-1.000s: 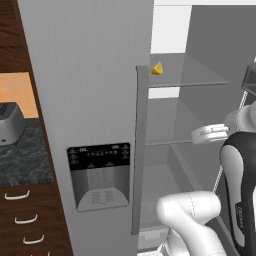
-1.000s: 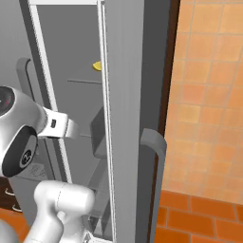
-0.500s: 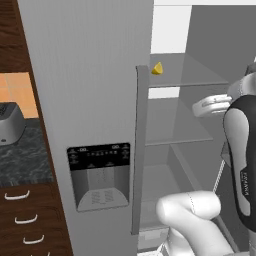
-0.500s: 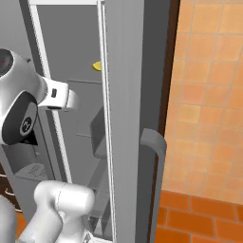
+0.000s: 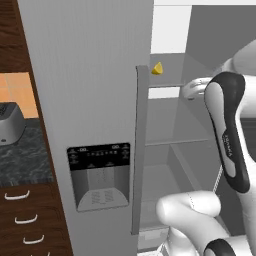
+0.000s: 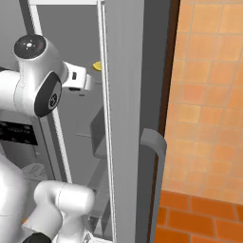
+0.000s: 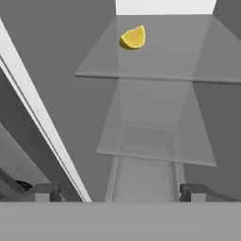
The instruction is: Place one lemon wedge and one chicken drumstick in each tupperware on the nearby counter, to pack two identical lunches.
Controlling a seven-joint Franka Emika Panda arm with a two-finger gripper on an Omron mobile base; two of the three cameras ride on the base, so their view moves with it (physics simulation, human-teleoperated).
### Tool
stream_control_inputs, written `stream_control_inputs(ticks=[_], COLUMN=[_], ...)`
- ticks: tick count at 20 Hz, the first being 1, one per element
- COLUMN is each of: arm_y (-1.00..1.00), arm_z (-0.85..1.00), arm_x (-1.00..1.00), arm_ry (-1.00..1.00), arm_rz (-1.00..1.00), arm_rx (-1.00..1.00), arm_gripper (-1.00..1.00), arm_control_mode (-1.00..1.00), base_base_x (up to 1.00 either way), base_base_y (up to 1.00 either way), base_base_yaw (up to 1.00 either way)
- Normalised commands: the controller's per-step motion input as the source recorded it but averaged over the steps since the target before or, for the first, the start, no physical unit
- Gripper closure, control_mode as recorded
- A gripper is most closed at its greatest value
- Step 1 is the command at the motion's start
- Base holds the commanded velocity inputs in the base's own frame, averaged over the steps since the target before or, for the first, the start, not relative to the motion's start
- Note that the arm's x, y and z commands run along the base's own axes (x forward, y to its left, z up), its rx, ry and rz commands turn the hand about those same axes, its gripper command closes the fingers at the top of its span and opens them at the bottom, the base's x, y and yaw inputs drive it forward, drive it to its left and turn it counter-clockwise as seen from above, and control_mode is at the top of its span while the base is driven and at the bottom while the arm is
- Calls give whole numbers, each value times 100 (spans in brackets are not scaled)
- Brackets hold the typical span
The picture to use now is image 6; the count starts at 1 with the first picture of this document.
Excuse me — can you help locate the grey fridge door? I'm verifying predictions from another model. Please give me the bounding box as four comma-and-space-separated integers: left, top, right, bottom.
96, 0, 174, 243

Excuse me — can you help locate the grey fridge door handle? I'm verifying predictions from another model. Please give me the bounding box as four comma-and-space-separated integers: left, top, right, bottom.
140, 127, 168, 243

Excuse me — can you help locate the yellow lemon wedge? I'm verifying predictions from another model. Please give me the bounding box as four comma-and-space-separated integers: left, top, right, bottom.
92, 60, 103, 72

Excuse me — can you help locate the dark brown cabinet side panel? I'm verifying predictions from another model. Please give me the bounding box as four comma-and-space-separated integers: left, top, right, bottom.
147, 0, 182, 243

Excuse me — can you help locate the grey fridge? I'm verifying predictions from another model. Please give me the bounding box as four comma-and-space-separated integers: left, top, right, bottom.
0, 0, 116, 243

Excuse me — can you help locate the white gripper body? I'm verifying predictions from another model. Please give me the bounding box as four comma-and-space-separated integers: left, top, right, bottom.
83, 73, 96, 93

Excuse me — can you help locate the grey fridge door bin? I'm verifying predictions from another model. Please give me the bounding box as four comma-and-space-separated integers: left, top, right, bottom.
89, 106, 109, 159

